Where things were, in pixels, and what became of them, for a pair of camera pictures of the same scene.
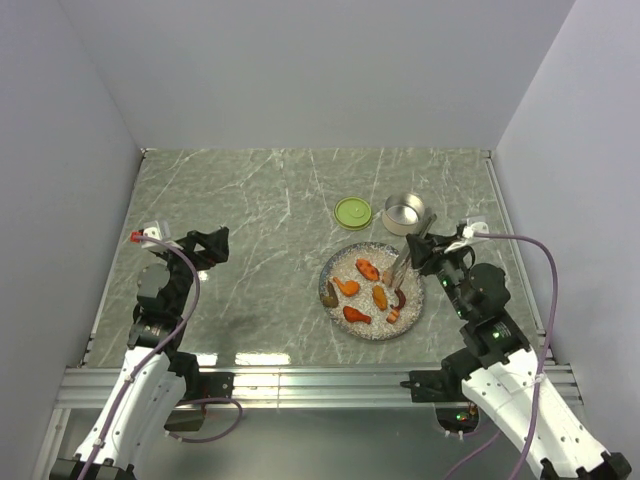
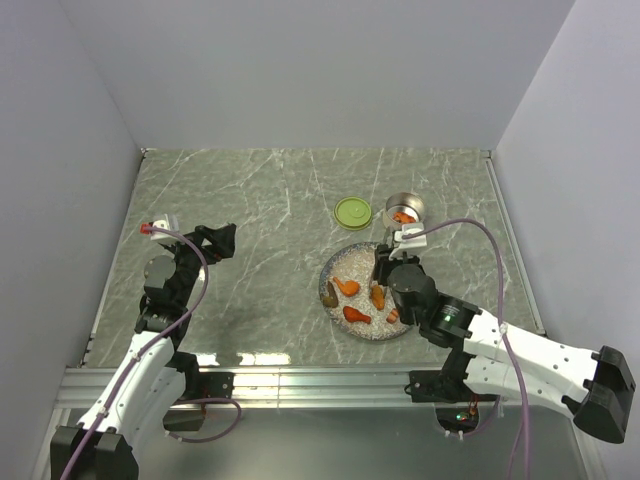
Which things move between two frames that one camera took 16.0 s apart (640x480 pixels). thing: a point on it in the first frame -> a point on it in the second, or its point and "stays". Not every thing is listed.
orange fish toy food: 367,269 -> 402,217
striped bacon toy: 392,317 stays
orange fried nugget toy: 380,297 stays
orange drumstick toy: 354,315 stays
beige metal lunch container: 403,213 stays
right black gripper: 427,245 -> 383,264
